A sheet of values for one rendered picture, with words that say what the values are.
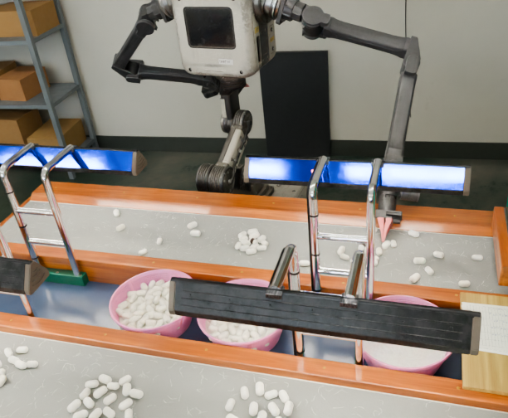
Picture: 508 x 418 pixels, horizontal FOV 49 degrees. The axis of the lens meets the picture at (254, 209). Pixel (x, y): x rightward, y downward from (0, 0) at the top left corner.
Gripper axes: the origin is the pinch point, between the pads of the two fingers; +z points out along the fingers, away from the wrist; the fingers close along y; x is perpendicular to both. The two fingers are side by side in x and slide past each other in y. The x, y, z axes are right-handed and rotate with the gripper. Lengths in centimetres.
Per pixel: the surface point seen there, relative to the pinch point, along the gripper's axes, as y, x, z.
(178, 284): -37, -71, 31
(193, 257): -60, -9, 15
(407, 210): 6.3, 10.8, -13.8
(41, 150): -109, -35, -10
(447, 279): 20.2, -8.2, 12.0
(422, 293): 13.5, -16.6, 18.1
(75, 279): -98, -15, 28
